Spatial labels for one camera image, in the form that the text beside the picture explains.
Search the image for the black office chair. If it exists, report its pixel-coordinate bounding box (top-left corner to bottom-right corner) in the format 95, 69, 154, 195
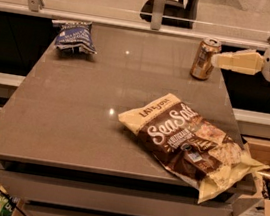
138, 0, 204, 32

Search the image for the brown sea salt chips bag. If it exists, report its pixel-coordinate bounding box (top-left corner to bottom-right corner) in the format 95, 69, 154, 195
118, 93, 268, 203

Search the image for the middle metal railing post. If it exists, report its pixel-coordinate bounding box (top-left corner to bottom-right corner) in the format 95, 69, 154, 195
150, 0, 165, 30

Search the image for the orange soda can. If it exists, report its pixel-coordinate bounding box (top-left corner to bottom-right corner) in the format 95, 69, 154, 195
190, 37, 222, 81

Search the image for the blue chips bag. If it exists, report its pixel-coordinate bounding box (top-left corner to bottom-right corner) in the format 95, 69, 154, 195
52, 19, 96, 54

